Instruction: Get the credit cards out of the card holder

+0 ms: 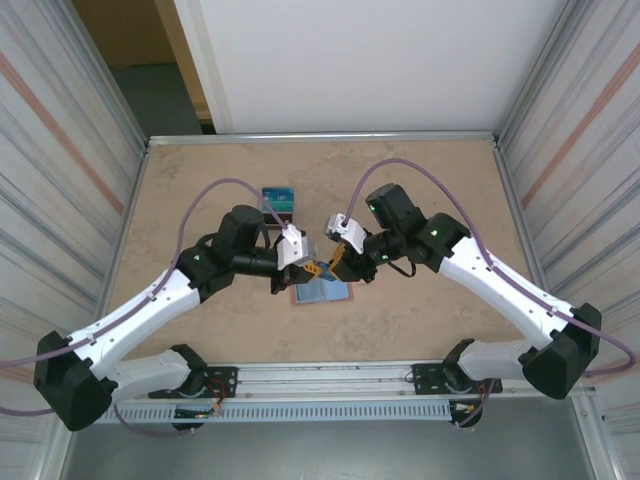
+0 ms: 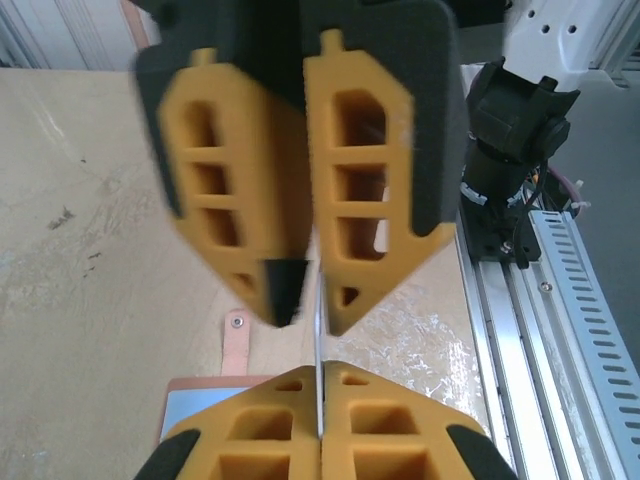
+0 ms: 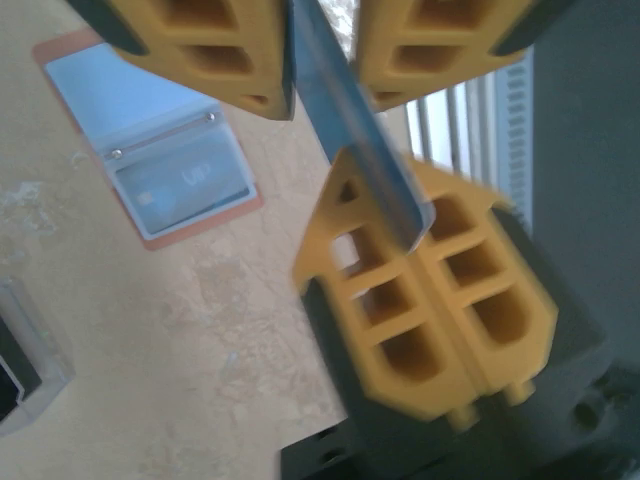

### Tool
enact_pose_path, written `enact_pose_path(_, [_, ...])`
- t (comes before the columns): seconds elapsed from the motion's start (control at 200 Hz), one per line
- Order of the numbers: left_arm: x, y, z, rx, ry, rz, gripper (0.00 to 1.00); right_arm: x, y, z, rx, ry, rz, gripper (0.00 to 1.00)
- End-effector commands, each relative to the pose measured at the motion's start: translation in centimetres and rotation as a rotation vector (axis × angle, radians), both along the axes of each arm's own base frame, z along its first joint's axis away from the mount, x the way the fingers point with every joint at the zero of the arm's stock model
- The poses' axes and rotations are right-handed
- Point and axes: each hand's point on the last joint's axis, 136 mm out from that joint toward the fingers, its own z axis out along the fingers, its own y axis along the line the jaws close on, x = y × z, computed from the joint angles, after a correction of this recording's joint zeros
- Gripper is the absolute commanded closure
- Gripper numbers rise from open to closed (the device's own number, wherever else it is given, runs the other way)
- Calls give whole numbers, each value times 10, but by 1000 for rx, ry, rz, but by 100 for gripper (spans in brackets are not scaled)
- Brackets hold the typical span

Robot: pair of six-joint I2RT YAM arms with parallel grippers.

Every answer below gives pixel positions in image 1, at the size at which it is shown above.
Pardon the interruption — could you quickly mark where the blue card white print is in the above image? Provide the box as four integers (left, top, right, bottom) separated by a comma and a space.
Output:
261, 187, 297, 214

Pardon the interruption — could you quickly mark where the brown wooden door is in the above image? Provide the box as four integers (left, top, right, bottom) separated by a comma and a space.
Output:
71, 0, 215, 124

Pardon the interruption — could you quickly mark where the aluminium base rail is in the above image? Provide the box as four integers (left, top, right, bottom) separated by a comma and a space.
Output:
202, 360, 506, 401

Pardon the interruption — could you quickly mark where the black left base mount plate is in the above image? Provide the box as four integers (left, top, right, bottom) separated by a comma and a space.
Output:
202, 366, 239, 400

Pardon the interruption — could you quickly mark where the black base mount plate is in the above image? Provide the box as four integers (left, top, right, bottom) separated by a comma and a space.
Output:
410, 363, 504, 399
202, 366, 239, 400

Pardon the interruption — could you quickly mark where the aluminium enclosure frame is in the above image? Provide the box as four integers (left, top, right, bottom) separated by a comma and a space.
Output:
42, 0, 629, 480

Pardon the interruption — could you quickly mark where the grey slotted cable duct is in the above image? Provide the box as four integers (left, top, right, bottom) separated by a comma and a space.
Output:
107, 401, 454, 424

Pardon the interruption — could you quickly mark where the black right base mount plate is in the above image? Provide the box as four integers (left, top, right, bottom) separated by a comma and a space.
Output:
410, 363, 504, 399

